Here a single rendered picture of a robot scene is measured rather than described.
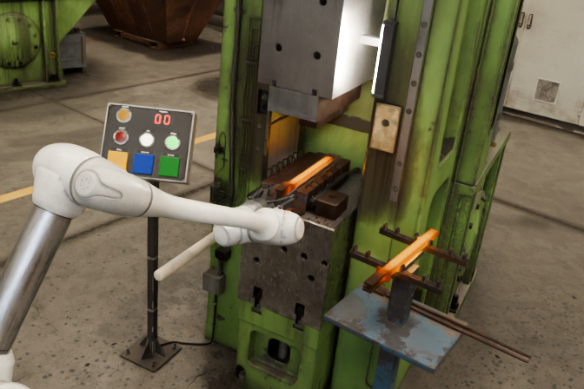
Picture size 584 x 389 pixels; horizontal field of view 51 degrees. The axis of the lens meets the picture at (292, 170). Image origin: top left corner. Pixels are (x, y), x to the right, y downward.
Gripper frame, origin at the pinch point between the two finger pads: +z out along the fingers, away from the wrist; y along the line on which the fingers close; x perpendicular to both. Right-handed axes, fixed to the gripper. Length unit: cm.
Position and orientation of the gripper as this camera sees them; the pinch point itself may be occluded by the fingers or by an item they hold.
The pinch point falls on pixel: (282, 192)
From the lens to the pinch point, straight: 226.8
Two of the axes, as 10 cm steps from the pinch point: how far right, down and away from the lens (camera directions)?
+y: 8.8, 2.6, -3.9
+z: 4.6, -3.1, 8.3
